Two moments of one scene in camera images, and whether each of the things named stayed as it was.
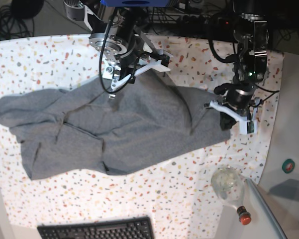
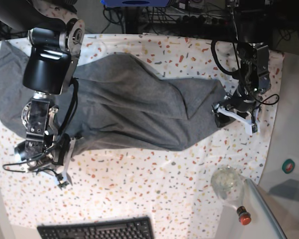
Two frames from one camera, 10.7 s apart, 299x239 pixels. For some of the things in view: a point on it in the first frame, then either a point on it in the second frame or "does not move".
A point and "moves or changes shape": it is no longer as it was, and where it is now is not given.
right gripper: [227, 121] → [221, 120]
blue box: [135, 3] does not move
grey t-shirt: [143, 121] moves or changes shape
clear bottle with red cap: [228, 183] does not move
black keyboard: [140, 227] does not move
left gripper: [128, 64] → [57, 156]
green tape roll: [288, 166] does not move
